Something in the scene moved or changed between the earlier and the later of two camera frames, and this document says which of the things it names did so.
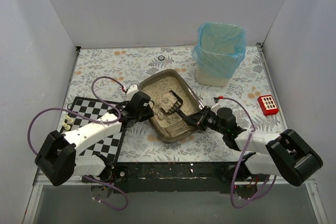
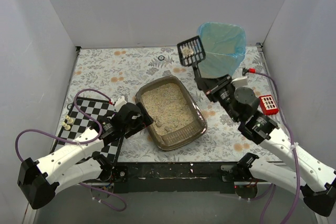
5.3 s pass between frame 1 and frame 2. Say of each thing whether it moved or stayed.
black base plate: stayed
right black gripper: moved
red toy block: stayed
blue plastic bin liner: stayed
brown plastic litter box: moved
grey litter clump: moved
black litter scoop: moved
